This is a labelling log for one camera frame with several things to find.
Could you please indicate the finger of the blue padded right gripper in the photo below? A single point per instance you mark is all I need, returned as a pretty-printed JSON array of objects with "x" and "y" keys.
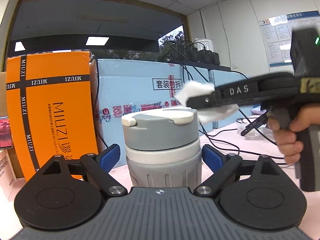
[{"x": 224, "y": 168}]

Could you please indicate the black power strip with chargers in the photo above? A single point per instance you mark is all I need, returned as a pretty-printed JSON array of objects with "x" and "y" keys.
[{"x": 194, "y": 54}]

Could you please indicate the black device on stand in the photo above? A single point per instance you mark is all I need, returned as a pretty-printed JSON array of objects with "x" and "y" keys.
[{"x": 256, "y": 123}]

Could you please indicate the wall notice board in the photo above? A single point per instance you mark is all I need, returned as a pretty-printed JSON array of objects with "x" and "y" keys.
[{"x": 277, "y": 34}]

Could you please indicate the grey white lidded container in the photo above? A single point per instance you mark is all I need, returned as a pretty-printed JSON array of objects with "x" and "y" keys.
[{"x": 163, "y": 147}]

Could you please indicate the white cleaning cloth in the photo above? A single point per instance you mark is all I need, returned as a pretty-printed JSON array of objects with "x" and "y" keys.
[{"x": 205, "y": 115}]

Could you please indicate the black handheld left gripper right finger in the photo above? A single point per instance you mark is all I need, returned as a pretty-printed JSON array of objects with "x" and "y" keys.
[{"x": 241, "y": 93}]

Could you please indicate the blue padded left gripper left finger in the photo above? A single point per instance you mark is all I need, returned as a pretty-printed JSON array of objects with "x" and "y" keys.
[{"x": 97, "y": 168}]

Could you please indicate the orange MIUZI box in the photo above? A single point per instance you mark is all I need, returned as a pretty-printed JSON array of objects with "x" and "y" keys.
[{"x": 50, "y": 107}]

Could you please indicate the white small printed box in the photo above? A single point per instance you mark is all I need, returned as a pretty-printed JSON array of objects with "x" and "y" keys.
[{"x": 7, "y": 176}]

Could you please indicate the phone with red screen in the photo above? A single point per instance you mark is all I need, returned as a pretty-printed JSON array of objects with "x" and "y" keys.
[{"x": 5, "y": 133}]

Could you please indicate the person's bare hand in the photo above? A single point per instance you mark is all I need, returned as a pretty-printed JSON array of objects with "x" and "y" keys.
[{"x": 286, "y": 139}]

